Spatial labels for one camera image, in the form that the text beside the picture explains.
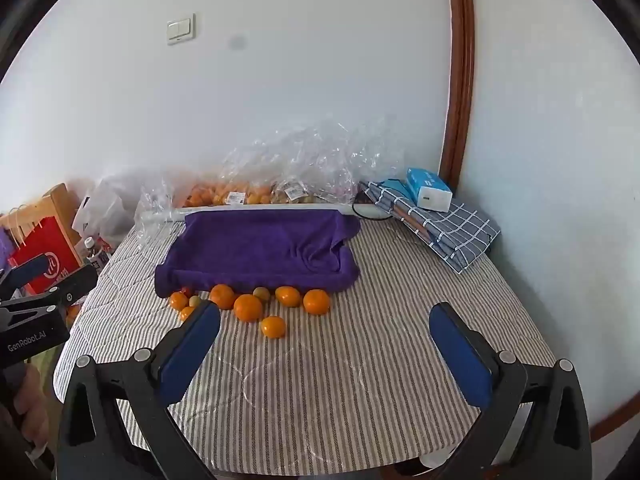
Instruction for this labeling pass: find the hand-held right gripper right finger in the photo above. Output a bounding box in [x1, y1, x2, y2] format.
[429, 302, 593, 480]

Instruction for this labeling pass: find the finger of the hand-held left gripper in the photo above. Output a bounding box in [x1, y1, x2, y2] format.
[9, 255, 60, 289]
[50, 263, 99, 307]

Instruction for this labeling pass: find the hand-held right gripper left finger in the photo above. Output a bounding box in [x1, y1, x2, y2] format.
[59, 301, 222, 480]

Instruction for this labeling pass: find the purple towel-covered tray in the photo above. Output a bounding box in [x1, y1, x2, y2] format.
[154, 209, 362, 300]

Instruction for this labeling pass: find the white tray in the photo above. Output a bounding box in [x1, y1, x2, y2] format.
[170, 202, 362, 222]

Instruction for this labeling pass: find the person's left hand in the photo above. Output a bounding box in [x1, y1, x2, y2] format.
[12, 364, 52, 444]

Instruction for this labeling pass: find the red paper bag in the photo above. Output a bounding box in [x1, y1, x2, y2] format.
[7, 216, 85, 296]

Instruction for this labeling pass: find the plastic bottle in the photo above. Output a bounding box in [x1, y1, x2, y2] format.
[82, 236, 113, 268]

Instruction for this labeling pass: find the brown cardboard box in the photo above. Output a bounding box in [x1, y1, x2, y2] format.
[0, 182, 83, 246]

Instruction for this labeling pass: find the white plastic bag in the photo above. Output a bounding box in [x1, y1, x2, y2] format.
[72, 175, 138, 251]

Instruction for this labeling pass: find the clear plastic wrap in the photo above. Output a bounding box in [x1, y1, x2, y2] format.
[135, 180, 186, 248]

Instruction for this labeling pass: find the folded checked cloth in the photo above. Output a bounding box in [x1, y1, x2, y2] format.
[360, 179, 502, 275]

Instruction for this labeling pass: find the striped bed sheet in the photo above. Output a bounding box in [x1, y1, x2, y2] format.
[52, 210, 558, 467]

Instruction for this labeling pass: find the clear bag of oranges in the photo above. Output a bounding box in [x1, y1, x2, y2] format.
[182, 180, 276, 208]

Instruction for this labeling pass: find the blue tissue pack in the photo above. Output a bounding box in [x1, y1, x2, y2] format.
[404, 167, 453, 209]

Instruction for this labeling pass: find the clear bag of brown fruit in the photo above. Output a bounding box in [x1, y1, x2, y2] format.
[272, 180, 341, 205]

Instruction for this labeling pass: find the crumpled clear plastic bag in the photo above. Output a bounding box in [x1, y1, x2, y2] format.
[220, 117, 406, 201]

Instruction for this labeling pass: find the black cable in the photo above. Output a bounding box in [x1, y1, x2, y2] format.
[351, 201, 393, 221]

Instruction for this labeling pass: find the white light switch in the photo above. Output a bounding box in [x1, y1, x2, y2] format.
[166, 14, 197, 46]

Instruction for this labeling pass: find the brown wooden door frame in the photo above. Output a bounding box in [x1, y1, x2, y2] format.
[439, 0, 476, 191]

